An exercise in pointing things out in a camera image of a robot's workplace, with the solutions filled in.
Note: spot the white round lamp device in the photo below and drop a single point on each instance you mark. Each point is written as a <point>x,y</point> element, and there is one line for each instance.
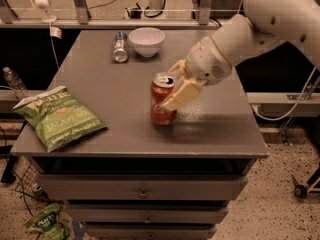
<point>44,5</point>

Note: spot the grey drawer cabinet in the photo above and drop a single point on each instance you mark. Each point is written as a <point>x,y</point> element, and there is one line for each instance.
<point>137,180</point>

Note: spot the silver blue can lying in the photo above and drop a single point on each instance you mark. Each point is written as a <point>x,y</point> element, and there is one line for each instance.
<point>120,50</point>

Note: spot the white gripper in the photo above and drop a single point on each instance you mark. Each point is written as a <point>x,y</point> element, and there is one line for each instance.
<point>207,63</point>

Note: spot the red coke can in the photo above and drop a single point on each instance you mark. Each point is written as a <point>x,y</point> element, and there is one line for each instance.
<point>161,86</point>

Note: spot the green jalapeno chip bag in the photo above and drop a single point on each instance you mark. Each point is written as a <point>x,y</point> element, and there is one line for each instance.
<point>58,118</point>

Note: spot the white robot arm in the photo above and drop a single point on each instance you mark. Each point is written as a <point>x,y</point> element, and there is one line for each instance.
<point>261,27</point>

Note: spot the black caster wheel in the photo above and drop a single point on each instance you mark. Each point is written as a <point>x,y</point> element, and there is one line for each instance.
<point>300,191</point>

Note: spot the green snack bag on floor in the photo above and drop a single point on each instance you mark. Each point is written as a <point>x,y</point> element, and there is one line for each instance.
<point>46,223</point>

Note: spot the white bowl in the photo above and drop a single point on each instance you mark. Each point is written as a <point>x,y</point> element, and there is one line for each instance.
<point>147,41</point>

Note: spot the clear plastic water bottle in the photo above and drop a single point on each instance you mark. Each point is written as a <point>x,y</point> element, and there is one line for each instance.
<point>15,83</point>

